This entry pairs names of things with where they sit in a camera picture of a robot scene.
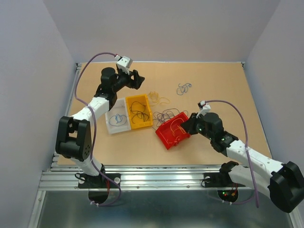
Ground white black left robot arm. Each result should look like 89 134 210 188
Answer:
55 67 145 187

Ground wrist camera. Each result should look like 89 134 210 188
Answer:
114 55 133 75
196 100 211 118

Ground yellow wire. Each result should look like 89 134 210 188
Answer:
166 117 188 145
148 91 171 106

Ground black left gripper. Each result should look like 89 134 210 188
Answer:
112 67 144 93

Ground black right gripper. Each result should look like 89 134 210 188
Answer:
179 112 213 140

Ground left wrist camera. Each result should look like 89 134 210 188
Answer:
114 55 133 75

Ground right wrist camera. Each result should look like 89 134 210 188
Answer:
196 100 211 118

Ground red plastic bin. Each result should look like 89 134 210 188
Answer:
156 112 190 150

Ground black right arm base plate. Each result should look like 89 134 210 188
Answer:
201 172 244 188

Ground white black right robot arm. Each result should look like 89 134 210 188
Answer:
181 113 304 213

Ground purple wire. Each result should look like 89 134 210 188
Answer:
129 101 152 125
153 108 188 126

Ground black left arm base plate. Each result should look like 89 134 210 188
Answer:
75 172 118 189

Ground yellow plastic bin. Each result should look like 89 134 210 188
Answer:
125 94 153 130

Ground white plastic bin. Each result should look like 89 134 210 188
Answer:
105 98 131 134

